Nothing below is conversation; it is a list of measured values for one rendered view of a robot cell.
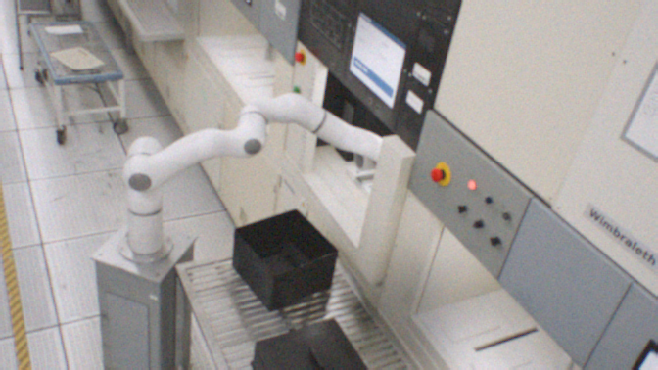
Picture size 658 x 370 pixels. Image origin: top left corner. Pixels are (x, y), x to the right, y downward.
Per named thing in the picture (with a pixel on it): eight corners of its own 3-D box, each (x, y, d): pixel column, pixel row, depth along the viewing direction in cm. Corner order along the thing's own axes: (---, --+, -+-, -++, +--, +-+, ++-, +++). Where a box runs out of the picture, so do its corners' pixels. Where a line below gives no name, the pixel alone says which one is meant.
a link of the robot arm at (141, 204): (124, 215, 217) (121, 158, 204) (132, 185, 232) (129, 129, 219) (161, 217, 219) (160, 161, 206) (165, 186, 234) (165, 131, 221)
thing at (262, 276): (291, 242, 247) (296, 208, 238) (333, 286, 230) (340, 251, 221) (229, 264, 232) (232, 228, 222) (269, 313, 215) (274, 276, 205)
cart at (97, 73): (31, 80, 474) (22, 19, 447) (103, 74, 499) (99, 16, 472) (58, 147, 409) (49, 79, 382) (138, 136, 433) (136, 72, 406)
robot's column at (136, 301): (101, 392, 267) (89, 256, 225) (138, 344, 290) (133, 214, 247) (161, 414, 263) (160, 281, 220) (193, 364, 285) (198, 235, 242)
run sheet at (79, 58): (48, 53, 414) (47, 51, 413) (81, 46, 430) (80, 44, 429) (74, 71, 399) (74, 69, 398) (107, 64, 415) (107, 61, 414)
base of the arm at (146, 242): (108, 254, 228) (105, 212, 217) (137, 224, 243) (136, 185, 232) (155, 269, 224) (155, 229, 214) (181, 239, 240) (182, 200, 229)
